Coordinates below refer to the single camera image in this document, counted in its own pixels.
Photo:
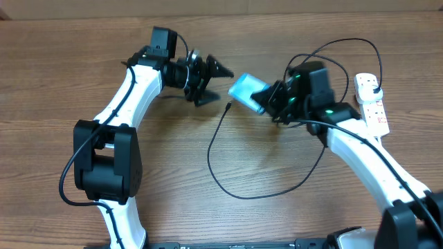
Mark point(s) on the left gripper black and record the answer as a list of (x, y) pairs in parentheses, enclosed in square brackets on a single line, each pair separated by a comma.
[(203, 76)]

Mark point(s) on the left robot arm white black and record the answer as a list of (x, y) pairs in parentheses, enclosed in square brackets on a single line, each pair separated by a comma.
[(106, 167)]

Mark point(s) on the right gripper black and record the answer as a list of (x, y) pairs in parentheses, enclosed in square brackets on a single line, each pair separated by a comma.
[(271, 99)]

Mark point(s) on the white charger plug adapter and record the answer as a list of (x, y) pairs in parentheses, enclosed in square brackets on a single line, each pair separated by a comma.
[(368, 94)]

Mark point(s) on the Samsung Galaxy smartphone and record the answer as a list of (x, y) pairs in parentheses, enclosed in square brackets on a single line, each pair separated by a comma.
[(244, 88)]

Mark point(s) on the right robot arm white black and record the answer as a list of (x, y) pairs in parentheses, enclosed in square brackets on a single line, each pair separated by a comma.
[(411, 213)]

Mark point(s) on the white power strip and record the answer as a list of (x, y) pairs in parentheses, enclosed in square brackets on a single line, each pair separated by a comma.
[(374, 113)]

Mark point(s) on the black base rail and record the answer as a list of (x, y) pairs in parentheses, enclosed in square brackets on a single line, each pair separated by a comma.
[(312, 243)]

